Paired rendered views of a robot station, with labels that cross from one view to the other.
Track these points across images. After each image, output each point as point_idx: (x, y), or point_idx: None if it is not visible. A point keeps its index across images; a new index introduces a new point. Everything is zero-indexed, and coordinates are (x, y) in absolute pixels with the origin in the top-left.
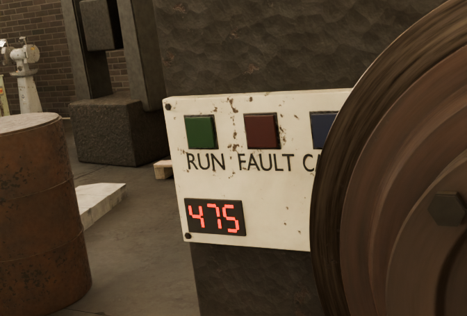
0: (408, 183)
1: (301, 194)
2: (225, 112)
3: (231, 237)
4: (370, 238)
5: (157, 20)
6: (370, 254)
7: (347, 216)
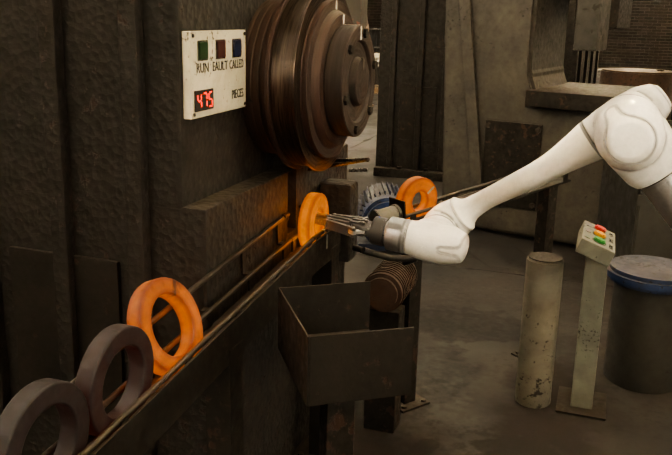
0: (325, 49)
1: (228, 80)
2: (210, 39)
3: (208, 110)
4: (315, 71)
5: None
6: (317, 76)
7: (308, 65)
